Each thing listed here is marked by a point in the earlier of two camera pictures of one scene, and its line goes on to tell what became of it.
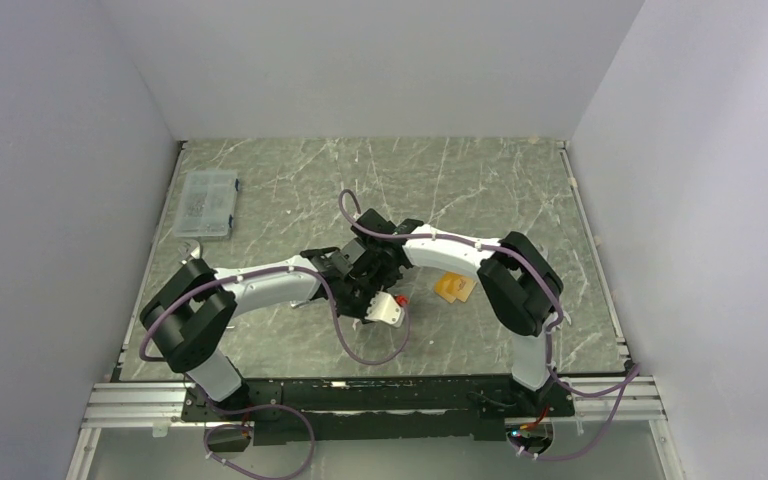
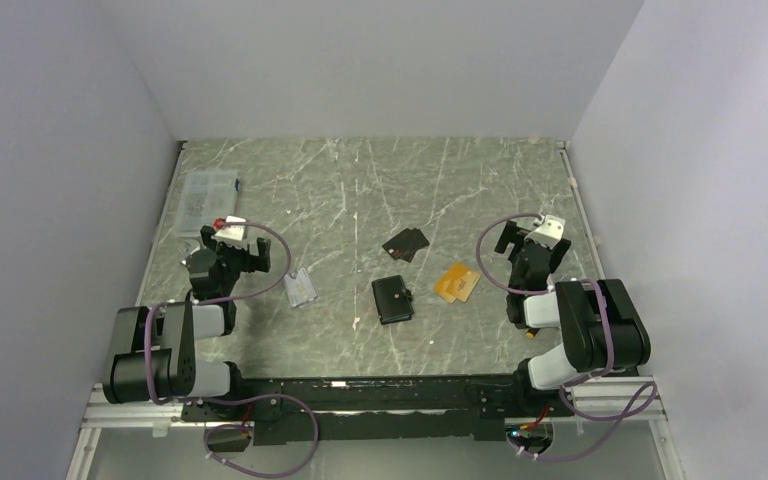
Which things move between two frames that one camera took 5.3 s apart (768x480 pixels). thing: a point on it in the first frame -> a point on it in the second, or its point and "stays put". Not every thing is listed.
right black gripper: x=390 y=284 -> x=508 y=236
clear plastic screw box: x=205 y=204 stays put
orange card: x=453 y=285 stays put
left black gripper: x=362 y=311 -> x=252 y=262
